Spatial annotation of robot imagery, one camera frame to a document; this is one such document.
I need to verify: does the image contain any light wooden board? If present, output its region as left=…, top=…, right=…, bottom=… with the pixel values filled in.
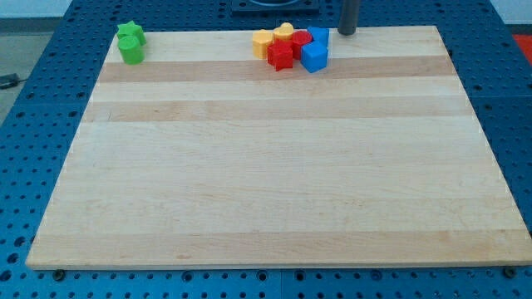
left=26, top=26, right=531, bottom=270

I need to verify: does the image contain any green star block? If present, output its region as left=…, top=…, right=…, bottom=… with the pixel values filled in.
left=116, top=21, right=146, bottom=46

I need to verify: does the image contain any red cylinder block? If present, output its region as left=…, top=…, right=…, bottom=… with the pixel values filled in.
left=292, top=31, right=313, bottom=60

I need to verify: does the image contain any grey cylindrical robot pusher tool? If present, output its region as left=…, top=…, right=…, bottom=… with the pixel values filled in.
left=337, top=0, right=361, bottom=36

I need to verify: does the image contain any yellow heart block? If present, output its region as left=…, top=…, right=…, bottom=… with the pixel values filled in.
left=273, top=22, right=294, bottom=41

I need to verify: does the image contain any red star block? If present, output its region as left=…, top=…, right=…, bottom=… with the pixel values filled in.
left=267, top=40, right=293, bottom=71

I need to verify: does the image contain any black device on floor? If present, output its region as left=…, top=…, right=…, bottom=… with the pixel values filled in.
left=0, top=73, right=20, bottom=90

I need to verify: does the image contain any blue block behind cube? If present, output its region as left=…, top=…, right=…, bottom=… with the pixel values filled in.
left=307, top=27, right=329, bottom=47

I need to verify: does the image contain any green cylinder block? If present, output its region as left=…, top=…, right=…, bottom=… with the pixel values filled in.
left=118, top=36, right=145, bottom=65

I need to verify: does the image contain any yellow hexagon block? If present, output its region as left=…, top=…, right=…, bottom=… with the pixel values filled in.
left=252, top=29, right=273, bottom=59

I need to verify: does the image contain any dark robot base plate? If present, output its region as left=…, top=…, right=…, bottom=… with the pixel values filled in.
left=229, top=0, right=320, bottom=15

